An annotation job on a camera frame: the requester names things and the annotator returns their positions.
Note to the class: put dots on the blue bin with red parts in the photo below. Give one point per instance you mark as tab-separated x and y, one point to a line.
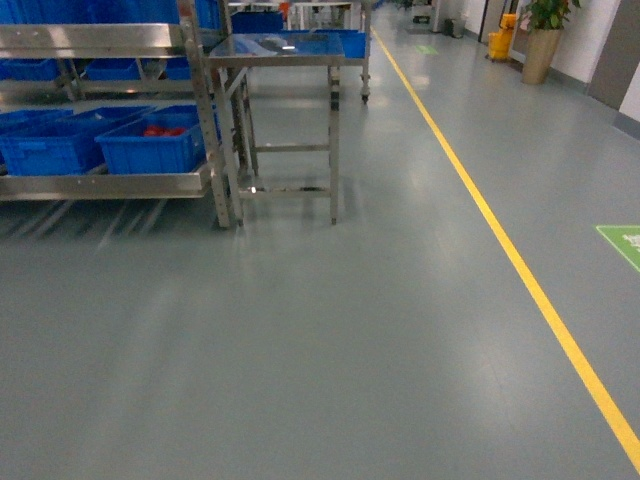
127	152

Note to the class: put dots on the empty blue plastic bin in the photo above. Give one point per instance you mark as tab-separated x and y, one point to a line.
65	146

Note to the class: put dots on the small stainless steel table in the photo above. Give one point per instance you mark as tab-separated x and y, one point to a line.
280	113

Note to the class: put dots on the red bagged parts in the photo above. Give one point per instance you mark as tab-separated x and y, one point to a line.
159	131

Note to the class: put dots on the far stainless steel rack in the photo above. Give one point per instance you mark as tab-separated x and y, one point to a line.
350	20

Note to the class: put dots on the stainless steel flow rack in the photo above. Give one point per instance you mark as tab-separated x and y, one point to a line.
111	54

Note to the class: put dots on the yellow mop bucket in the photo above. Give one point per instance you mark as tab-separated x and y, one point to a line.
499	42

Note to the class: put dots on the tall potted plant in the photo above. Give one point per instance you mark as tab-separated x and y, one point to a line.
544	22

